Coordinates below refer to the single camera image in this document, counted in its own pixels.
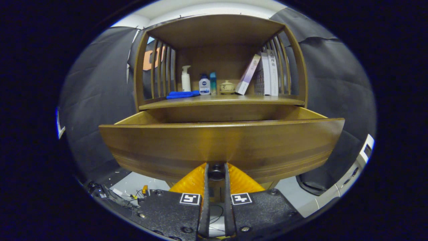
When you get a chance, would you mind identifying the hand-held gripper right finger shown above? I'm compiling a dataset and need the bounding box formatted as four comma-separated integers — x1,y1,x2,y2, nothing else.
223,162,304,241

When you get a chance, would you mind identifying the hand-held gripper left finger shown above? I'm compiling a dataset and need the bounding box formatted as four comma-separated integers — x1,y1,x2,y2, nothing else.
137,162,210,241

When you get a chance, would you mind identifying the black drawer knob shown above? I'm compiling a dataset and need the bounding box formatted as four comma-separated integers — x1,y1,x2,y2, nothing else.
209,163,225,181

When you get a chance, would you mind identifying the brown wooden drawer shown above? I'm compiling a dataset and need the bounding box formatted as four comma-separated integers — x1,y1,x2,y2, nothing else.
99,106,345,184

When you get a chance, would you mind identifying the wooden countertop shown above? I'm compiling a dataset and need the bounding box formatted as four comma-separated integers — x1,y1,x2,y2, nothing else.
139,94,305,110

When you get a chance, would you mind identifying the brown wooden cabinet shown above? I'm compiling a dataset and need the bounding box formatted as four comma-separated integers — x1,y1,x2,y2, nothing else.
134,14,308,191

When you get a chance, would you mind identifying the black electronic device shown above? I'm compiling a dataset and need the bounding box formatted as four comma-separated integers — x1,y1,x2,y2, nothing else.
88,181,147,210

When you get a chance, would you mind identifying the blue cloth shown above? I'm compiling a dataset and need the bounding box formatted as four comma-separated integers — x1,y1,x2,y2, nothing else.
166,90,200,99

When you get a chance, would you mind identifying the beige lidded teacup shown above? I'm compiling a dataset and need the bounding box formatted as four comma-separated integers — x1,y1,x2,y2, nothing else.
220,80,235,94

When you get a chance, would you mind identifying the white bottle with blue cap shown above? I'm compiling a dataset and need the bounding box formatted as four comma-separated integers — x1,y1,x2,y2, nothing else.
199,74,211,95

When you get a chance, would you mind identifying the white appliance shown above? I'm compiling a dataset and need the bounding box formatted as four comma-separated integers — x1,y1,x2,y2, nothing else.
314,134,375,210

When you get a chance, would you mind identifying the white pump bottle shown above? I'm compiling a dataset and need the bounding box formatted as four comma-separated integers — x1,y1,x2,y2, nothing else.
181,65,191,92

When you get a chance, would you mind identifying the purple and white book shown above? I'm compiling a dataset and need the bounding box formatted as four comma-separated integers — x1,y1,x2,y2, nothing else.
235,54,261,95

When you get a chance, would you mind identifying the white blue framed panel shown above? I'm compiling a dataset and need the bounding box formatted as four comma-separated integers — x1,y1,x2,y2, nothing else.
56,109,66,139

